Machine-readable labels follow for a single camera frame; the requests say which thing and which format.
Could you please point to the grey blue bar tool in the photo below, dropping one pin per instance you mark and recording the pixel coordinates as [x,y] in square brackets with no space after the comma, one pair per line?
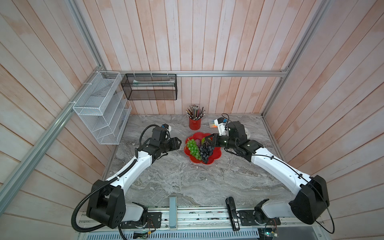
[173,213]

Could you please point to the dark purple grape bunch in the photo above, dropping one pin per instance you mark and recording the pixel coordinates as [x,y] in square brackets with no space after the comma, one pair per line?
[206,151]

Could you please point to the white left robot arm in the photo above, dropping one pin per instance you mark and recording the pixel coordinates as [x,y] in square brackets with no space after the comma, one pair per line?
[107,204]

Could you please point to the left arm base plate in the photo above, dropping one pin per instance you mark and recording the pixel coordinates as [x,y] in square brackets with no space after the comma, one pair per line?
[150,220]

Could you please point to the black stapler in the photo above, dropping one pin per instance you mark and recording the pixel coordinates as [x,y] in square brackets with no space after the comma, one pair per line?
[231,207]

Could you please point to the pencils bundle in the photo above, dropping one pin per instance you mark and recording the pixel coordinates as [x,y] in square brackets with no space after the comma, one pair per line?
[195,112]

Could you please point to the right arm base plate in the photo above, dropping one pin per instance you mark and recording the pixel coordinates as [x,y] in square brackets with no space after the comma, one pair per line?
[251,218]

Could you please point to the aluminium front rail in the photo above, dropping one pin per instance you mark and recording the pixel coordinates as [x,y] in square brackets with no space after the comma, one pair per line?
[195,218]

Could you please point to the white teal alarm clock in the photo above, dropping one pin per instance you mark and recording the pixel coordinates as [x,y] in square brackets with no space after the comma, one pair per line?
[248,133]

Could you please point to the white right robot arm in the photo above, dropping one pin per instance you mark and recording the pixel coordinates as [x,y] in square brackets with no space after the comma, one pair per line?
[310,194]

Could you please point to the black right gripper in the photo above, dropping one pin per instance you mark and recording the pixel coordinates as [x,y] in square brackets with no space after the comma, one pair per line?
[214,142]

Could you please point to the green grape bunch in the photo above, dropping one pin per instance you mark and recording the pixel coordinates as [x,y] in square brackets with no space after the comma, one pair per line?
[194,149]

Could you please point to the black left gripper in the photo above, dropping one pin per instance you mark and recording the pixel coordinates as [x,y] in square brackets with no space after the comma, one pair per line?
[175,145]

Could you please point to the white mesh file organizer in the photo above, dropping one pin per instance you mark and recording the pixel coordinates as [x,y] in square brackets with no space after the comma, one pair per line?
[103,108]

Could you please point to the red flower fruit bowl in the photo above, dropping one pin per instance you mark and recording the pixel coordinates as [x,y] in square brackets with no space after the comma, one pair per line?
[209,140]

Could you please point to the black mesh wall basket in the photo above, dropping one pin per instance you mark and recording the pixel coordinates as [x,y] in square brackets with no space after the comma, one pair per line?
[150,87]

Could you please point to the colourful sticky notes pack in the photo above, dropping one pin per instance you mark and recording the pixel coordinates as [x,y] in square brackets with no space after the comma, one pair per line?
[213,123]

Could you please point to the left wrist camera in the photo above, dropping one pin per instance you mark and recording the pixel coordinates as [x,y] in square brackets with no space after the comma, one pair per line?
[166,126]

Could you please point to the red pencil cup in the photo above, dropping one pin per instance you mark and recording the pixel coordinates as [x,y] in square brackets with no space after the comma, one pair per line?
[195,124]

